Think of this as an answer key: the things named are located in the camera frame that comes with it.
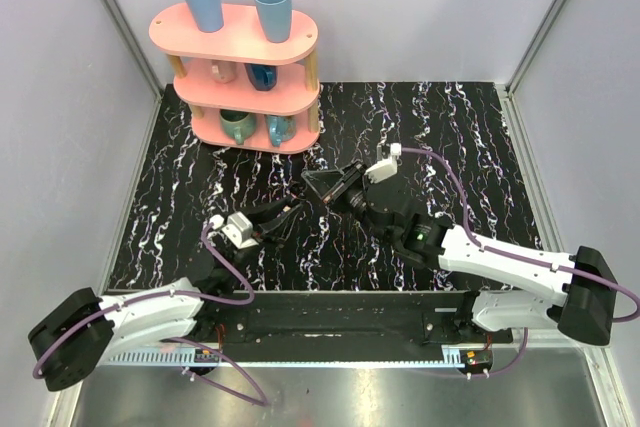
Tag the pink three-tier wooden shelf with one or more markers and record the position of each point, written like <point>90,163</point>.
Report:
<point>241,40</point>

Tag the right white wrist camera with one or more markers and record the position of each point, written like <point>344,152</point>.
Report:
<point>386,166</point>

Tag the dark blue mug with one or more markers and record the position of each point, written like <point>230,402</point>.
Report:
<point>262,77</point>

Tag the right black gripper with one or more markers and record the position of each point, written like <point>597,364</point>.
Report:
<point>333,186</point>

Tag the blue butterfly mug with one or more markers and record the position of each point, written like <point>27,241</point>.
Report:
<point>280,129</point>

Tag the pink mug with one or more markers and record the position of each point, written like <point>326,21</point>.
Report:
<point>223,72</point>

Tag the short light blue cup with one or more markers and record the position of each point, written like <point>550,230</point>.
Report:
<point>275,17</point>

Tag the green ceramic mug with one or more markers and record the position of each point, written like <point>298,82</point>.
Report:
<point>238,125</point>

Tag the black earbud charging case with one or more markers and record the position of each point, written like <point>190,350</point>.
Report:
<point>291,206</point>

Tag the right controller board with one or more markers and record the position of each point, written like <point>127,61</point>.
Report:
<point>478,357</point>

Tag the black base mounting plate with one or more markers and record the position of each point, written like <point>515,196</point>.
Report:
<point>331,327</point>

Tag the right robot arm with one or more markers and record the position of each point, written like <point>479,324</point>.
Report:
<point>571,292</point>

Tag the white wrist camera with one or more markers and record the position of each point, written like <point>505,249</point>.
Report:
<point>386,166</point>
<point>237,228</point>

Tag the controller board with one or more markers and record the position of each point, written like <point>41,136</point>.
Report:
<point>205,355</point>
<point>478,357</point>

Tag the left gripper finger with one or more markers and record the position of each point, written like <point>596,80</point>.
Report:
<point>265,212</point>
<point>277,231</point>

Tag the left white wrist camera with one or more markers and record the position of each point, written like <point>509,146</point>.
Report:
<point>237,228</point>

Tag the left controller board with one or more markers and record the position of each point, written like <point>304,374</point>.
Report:
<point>205,355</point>

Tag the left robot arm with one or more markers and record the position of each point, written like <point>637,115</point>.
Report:
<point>86,330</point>

